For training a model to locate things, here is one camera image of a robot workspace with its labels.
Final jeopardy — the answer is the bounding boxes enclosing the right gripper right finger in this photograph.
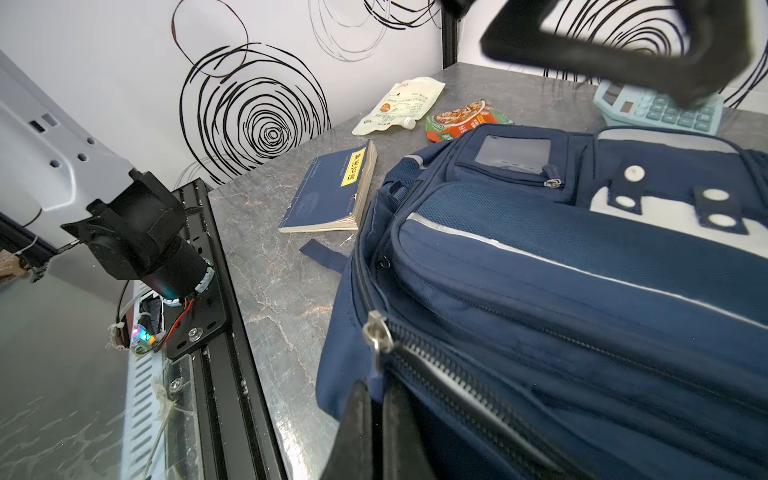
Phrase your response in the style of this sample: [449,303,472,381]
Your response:
[382,379,435,479]

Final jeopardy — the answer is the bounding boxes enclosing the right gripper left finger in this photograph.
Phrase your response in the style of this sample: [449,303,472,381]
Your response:
[321,381,375,480]

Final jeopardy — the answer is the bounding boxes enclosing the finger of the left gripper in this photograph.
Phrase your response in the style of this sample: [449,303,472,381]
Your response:
[480,1,752,108]

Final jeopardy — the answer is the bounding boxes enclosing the navy blue student backpack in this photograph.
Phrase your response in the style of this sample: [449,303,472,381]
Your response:
[303,125,767,479]

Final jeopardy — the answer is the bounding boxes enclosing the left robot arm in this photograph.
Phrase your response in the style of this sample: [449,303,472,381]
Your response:
[1,1,750,305]

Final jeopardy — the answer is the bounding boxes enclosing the teal calculator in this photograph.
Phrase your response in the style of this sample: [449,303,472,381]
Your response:
[593,80,724,135]

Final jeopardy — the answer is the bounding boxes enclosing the navy blue small book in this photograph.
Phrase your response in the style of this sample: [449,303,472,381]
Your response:
[278,140,378,234]

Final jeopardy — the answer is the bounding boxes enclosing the orange green snack packet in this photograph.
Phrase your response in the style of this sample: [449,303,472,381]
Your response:
[425,99,513,143]

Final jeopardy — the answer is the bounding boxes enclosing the white cream food pouch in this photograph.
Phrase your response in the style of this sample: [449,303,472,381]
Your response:
[352,77,445,136]

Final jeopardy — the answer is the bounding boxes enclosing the white slotted cable duct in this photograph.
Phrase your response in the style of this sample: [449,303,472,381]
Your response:
[119,281,169,480]

